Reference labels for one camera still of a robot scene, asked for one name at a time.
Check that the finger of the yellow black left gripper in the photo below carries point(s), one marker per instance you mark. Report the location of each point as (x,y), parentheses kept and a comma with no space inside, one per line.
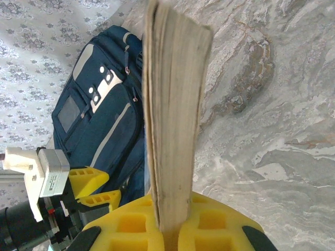
(102,200)
(89,180)

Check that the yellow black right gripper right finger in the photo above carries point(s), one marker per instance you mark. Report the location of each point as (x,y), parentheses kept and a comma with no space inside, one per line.
(217,230)

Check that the navy blue backpack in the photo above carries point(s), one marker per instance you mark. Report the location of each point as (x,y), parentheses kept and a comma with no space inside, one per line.
(104,117)

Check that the Animal Farm paperback book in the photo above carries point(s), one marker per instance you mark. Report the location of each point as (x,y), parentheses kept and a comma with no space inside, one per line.
(172,104)

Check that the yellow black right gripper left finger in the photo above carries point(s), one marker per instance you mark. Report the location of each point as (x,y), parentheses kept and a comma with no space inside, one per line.
(131,230)

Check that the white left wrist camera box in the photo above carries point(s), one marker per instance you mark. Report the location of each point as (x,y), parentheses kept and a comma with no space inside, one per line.
(53,172)

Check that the aluminium corner post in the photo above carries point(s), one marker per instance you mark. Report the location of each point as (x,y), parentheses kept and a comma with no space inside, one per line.
(10,176)

